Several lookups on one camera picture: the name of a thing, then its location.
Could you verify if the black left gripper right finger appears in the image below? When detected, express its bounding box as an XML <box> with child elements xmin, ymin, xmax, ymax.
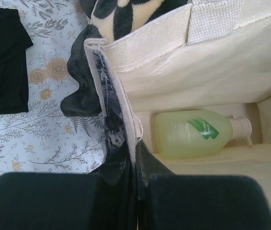
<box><xmin>135</xmin><ymin>141</ymin><xmax>271</xmax><ymax>230</ymax></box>

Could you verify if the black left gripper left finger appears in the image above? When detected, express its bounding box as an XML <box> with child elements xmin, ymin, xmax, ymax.
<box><xmin>0</xmin><ymin>172</ymin><xmax>136</xmax><ymax>230</ymax></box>

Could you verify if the green liquid bottle black cap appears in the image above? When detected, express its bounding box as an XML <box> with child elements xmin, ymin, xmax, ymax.
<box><xmin>155</xmin><ymin>110</ymin><xmax>253</xmax><ymax>159</ymax></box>

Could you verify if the beige canvas tote bag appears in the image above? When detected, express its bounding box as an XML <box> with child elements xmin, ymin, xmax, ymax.
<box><xmin>84</xmin><ymin>0</ymin><xmax>271</xmax><ymax>230</ymax></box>

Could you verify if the floral table cloth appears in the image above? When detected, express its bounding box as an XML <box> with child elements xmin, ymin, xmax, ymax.
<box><xmin>0</xmin><ymin>0</ymin><xmax>105</xmax><ymax>176</ymax></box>

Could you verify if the black cloth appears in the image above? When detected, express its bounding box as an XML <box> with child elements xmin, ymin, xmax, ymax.
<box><xmin>0</xmin><ymin>8</ymin><xmax>33</xmax><ymax>115</ymax></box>

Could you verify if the black floral plush pillow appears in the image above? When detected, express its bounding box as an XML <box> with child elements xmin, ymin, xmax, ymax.
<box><xmin>60</xmin><ymin>0</ymin><xmax>193</xmax><ymax>118</ymax></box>

